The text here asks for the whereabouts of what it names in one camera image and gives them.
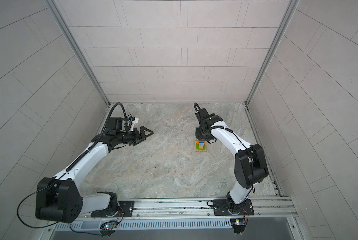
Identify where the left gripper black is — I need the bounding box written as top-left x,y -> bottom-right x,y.
115,126 -> 153,145

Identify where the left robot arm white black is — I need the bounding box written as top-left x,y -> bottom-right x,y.
35,116 -> 154,224

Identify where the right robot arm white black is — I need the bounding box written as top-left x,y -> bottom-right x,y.
194,103 -> 269,215

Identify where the left controller board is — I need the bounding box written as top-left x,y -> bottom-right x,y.
100,221 -> 119,231

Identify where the controller board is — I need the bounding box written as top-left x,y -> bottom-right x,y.
100,221 -> 119,231
230,219 -> 247,234

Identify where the right controller board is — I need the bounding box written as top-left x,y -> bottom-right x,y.
230,219 -> 247,234

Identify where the perforated vent strip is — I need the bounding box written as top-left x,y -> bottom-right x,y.
55,219 -> 232,232

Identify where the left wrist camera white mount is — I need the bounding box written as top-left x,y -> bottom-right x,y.
126,116 -> 139,132

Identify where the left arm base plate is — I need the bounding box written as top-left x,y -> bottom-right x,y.
90,201 -> 135,218

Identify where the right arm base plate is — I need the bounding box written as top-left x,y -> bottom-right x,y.
207,199 -> 255,216

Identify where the aluminium mounting rail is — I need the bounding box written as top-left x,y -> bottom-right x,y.
45,196 -> 297,221

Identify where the left black cable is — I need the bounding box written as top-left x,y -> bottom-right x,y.
16,179 -> 123,237

